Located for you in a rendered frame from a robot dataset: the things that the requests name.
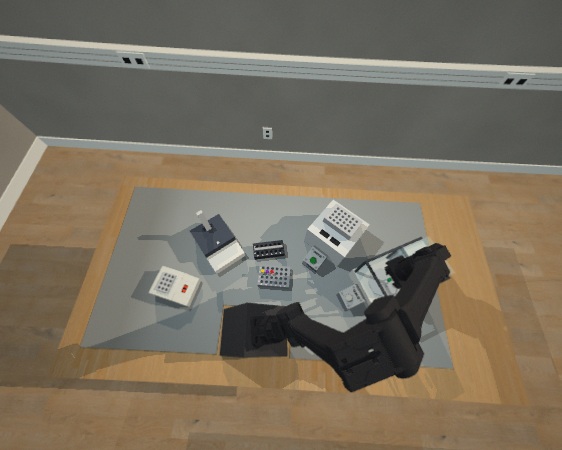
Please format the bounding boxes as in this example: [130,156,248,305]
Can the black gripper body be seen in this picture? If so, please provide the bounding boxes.
[386,255,410,288]

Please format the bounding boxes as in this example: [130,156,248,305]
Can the white block with rows of holes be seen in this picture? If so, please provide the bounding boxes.
[149,266,201,306]

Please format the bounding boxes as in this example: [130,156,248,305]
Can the grey bench mat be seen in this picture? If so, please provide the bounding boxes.
[80,187,453,369]

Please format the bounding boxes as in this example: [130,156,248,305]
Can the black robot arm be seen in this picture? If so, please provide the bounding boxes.
[251,243,451,392]

